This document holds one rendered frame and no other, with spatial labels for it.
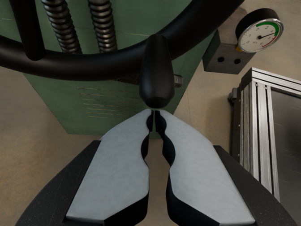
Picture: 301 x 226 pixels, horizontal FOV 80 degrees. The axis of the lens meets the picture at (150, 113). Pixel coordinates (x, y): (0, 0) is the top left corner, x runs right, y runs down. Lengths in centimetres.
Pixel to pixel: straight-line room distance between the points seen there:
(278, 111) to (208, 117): 31
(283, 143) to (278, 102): 20
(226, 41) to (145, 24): 15
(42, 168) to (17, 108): 33
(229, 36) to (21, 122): 92
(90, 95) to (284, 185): 73
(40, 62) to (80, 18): 20
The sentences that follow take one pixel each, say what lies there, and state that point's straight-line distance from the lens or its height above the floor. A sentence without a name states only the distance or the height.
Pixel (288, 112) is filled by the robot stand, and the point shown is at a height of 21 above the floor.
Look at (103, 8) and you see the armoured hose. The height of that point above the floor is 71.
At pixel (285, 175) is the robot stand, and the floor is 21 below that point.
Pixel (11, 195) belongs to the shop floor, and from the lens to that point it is 94.
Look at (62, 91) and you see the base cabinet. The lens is 59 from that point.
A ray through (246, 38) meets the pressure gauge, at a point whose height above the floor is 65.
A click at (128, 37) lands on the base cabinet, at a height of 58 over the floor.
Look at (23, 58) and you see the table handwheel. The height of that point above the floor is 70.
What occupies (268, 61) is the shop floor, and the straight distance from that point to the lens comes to 155.
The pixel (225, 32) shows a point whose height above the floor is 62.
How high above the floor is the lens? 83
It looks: 61 degrees down
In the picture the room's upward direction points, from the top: 15 degrees clockwise
